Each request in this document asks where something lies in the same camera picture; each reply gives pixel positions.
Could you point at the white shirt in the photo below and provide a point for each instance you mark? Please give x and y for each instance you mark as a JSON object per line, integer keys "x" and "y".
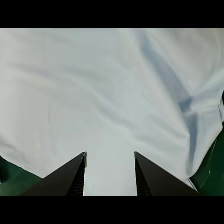
{"x": 100, "y": 93}

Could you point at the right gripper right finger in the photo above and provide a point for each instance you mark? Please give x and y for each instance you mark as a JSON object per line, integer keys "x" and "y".
{"x": 151, "y": 180}

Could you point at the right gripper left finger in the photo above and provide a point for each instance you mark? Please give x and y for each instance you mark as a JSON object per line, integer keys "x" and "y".
{"x": 68, "y": 180}

